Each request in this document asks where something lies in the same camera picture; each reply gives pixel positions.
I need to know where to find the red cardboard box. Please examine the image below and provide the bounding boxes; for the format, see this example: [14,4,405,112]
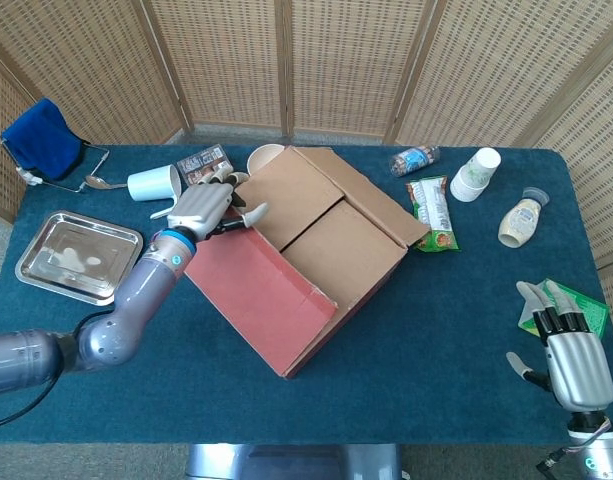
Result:
[183,144,431,380]

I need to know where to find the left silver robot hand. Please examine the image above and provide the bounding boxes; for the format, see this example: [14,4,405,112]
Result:
[166,168,270,241]

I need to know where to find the stainless steel tray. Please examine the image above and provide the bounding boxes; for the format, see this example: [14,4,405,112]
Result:
[14,209,145,307]

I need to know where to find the metal wire towel rack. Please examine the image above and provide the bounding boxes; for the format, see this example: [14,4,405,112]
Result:
[0,139,111,194]

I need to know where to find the clear pack of chocolates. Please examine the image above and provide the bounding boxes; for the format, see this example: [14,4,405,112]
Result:
[176,143,232,184]

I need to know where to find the white plastic mug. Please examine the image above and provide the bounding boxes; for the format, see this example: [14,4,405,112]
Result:
[127,163,183,221]

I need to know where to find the green snack bag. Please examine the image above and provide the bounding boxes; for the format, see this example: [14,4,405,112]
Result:
[405,174,459,254]

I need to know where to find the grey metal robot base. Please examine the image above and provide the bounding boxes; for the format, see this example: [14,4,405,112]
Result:
[184,442,405,480]

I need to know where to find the small blue-label plastic bottle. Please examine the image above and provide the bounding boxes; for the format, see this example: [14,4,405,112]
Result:
[389,145,441,179]

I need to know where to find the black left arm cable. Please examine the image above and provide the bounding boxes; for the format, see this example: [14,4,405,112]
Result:
[0,367,65,431]

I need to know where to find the green carton packet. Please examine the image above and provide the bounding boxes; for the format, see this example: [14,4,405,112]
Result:
[517,278,610,349]

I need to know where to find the blue towel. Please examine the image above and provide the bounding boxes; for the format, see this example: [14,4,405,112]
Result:
[0,97,85,182]

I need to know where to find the blue table cloth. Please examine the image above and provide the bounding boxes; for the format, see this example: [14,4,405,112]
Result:
[0,144,613,445]

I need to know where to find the beige paper bowl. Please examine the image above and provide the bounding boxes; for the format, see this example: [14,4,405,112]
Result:
[246,143,287,176]

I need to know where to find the stack of paper cups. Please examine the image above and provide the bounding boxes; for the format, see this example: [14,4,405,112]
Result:
[449,147,502,203]

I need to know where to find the metal spoon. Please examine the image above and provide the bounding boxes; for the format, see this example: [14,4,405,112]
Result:
[84,174,130,191]

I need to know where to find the woven folding screen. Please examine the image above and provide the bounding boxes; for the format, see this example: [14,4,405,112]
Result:
[0,0,613,271]

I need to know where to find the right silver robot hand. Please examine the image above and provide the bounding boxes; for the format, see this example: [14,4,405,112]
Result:
[505,279,613,414]

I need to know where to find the mayonnaise squeeze bottle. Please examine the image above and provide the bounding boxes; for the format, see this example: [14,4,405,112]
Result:
[497,186,552,248]

